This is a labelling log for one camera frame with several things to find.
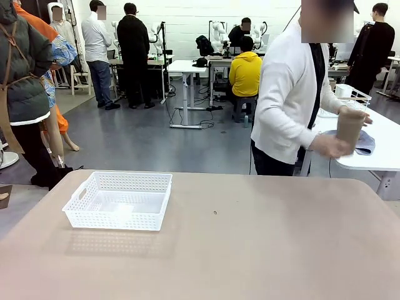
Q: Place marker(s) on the person's right hand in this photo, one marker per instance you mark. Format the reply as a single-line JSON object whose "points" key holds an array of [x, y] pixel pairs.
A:
{"points": [[328, 147]]}

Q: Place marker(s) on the person's left hand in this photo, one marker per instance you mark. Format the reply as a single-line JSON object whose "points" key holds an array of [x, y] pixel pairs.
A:
{"points": [[368, 121]]}

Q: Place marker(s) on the tall brown cup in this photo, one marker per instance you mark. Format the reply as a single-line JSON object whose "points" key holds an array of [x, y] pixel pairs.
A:
{"points": [[350, 128]]}

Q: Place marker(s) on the blue cleaning cloth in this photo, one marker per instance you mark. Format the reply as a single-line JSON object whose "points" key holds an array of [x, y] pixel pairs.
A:
{"points": [[365, 143]]}

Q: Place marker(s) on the white perforated plastic basket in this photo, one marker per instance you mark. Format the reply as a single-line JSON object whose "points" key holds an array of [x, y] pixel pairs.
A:
{"points": [[118, 223]]}

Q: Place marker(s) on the person's left forearm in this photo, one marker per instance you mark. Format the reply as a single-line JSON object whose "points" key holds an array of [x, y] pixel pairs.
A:
{"points": [[332, 100]]}

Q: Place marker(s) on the white lab robot arm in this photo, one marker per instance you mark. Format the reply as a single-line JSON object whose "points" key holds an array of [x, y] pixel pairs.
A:
{"points": [[218, 29], [155, 31], [115, 31], [260, 31]]}

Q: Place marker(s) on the white work table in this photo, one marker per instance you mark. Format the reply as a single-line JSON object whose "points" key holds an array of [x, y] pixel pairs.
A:
{"points": [[384, 150]]}

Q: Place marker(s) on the white box container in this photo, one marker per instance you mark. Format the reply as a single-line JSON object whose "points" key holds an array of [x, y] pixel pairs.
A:
{"points": [[343, 90]]}

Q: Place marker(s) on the person in white top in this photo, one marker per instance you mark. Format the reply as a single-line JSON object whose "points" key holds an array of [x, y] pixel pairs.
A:
{"points": [[281, 93]]}

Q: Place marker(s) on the white monitor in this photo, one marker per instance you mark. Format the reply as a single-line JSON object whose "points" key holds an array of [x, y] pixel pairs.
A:
{"points": [[343, 51]]}

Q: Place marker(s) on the standing person in black sweater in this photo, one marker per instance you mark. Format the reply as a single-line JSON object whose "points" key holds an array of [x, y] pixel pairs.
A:
{"points": [[372, 47]]}

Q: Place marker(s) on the teal bottle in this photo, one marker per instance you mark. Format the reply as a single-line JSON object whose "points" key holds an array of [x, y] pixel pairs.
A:
{"points": [[247, 122]]}

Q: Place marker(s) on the grey stool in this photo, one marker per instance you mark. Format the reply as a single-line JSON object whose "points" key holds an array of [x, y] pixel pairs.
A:
{"points": [[243, 100]]}

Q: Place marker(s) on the person in yellow hoodie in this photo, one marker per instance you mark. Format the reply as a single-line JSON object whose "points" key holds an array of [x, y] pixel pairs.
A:
{"points": [[245, 75]]}

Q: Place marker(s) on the black power strip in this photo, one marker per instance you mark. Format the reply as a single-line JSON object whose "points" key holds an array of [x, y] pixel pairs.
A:
{"points": [[215, 108]]}

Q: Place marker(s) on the grey lab desk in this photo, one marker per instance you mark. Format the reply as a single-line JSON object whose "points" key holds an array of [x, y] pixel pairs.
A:
{"points": [[218, 59]]}

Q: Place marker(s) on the seated person in black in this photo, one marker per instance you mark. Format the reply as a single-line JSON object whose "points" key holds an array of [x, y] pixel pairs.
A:
{"points": [[236, 32]]}

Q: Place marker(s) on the black cap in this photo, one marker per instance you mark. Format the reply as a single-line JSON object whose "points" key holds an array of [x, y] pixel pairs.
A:
{"points": [[200, 62]]}

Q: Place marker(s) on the black backpack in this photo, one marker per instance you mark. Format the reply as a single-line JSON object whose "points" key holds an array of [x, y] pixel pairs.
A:
{"points": [[203, 45]]}

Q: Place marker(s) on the white standing desk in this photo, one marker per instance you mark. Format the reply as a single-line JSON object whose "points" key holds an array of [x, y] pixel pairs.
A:
{"points": [[187, 66]]}

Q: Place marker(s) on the black pole stand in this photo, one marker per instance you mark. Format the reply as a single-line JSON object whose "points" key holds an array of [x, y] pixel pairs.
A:
{"points": [[163, 62]]}

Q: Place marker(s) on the brown lab desk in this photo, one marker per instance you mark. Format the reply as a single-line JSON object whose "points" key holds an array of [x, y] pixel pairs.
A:
{"points": [[156, 61]]}

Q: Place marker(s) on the person in long black coat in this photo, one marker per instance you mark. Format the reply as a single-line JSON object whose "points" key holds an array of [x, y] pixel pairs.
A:
{"points": [[132, 47]]}

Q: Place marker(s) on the white wooden step stool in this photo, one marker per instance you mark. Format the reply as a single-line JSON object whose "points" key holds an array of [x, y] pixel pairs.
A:
{"points": [[82, 83]]}

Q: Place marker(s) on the person in white shirt jeans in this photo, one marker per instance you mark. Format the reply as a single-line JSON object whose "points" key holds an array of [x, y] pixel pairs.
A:
{"points": [[95, 40]]}

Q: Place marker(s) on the mannequin in orange blue clothes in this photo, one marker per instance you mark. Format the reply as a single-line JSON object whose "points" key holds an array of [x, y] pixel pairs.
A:
{"points": [[62, 50]]}

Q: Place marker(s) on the figure in white hooded coat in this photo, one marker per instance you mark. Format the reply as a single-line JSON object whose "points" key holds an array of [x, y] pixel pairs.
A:
{"points": [[67, 31]]}

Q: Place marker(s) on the person in dark green jacket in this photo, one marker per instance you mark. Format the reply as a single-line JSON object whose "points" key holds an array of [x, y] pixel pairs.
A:
{"points": [[22, 78]]}

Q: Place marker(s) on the white round fan base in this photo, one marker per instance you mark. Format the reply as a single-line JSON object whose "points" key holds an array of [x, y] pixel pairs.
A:
{"points": [[7, 159]]}

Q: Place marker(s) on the brown mannequin base board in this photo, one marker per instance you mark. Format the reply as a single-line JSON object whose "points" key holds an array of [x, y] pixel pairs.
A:
{"points": [[7, 203]]}

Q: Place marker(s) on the bare beige mannequin leg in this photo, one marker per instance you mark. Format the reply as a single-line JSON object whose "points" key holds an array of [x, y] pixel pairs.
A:
{"points": [[2, 196]]}

